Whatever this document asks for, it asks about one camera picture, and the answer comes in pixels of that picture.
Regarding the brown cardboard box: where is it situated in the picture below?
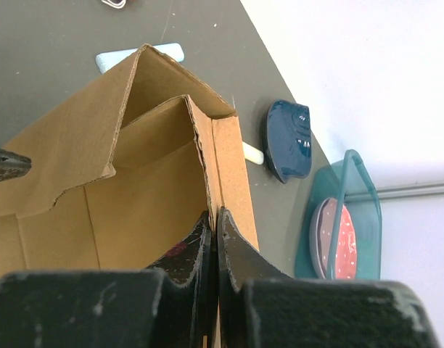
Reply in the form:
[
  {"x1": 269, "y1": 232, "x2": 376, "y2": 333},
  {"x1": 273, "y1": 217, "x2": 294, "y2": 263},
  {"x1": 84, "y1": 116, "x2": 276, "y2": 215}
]
[{"x1": 0, "y1": 43, "x2": 260, "y2": 348}]

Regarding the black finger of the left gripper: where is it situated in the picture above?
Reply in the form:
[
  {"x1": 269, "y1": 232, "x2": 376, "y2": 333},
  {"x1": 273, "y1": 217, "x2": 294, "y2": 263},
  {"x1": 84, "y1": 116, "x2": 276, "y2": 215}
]
[{"x1": 0, "y1": 148, "x2": 32, "y2": 182}]

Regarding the teal transparent plastic bin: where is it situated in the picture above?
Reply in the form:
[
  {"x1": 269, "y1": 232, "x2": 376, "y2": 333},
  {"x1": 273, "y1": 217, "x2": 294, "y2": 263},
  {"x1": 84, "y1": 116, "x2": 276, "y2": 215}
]
[{"x1": 294, "y1": 149, "x2": 382, "y2": 280}]

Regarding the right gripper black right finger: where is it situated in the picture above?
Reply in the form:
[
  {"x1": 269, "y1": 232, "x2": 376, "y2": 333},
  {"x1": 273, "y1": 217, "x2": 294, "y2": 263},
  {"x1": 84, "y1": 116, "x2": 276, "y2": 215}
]
[{"x1": 216, "y1": 208, "x2": 440, "y2": 347}]

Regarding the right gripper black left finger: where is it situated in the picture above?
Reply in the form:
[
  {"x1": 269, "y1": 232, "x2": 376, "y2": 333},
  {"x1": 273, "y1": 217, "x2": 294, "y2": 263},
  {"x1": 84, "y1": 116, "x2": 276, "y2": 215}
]
[{"x1": 0, "y1": 212, "x2": 212, "y2": 347}]

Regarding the dark blue teardrop dish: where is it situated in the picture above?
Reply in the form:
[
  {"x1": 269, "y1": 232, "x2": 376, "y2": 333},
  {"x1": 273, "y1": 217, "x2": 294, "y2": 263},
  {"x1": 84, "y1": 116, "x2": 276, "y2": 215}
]
[{"x1": 263, "y1": 99, "x2": 312, "y2": 184}]

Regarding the light blue highlighter pen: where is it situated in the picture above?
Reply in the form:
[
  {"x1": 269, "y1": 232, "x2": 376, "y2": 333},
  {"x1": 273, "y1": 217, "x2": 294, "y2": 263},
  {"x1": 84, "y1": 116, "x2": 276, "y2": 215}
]
[{"x1": 95, "y1": 43, "x2": 185, "y2": 74}]

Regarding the yellow highlighter pen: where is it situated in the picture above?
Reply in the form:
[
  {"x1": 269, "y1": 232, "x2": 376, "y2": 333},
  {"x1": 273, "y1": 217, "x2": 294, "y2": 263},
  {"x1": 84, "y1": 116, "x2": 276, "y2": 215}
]
[{"x1": 242, "y1": 142, "x2": 264, "y2": 165}]

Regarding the pink polka dot plate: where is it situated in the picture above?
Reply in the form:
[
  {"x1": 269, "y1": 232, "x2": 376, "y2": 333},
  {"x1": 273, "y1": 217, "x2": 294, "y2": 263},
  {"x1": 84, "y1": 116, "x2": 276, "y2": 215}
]
[{"x1": 309, "y1": 197, "x2": 358, "y2": 279}]

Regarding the rainbow plush flower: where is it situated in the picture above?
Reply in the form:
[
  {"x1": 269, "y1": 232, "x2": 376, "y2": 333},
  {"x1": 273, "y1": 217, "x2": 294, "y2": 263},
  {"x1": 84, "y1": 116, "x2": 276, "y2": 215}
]
[{"x1": 101, "y1": 0, "x2": 127, "y2": 9}]

